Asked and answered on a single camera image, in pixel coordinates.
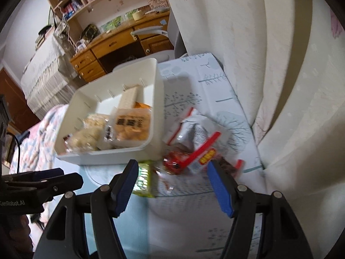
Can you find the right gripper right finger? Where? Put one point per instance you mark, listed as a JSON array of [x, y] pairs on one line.
[[281, 233]]

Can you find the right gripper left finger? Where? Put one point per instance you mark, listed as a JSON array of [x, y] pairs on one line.
[[65, 233]]

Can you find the red black sesame snack packet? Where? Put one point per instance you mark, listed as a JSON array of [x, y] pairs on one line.
[[177, 161]]

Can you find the pale rice cracker pack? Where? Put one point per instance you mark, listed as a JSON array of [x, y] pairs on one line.
[[85, 140], [95, 121]]

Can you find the white plastic organizer bin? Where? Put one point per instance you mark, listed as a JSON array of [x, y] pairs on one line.
[[103, 96]]

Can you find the clear fried noodle snack pack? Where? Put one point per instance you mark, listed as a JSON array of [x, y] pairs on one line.
[[126, 128]]

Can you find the beige wafer packet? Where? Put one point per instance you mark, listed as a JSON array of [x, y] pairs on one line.
[[128, 98]]

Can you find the orange oat bar packet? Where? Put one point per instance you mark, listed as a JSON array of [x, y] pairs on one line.
[[140, 105]]

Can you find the floral blanket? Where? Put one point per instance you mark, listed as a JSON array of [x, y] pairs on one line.
[[36, 153]]

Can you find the tree pattern tablecloth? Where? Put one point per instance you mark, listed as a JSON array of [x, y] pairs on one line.
[[184, 220]]

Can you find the silver snack bag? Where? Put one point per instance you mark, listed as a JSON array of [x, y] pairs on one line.
[[192, 129]]

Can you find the green snack packet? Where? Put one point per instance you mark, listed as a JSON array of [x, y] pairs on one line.
[[144, 185]]

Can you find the wooden desk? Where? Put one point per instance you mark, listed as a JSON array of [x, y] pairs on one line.
[[112, 48]]

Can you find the cream floral curtain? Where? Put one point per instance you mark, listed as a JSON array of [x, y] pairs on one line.
[[285, 62]]

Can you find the grey office chair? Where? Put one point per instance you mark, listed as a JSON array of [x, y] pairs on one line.
[[163, 45]]

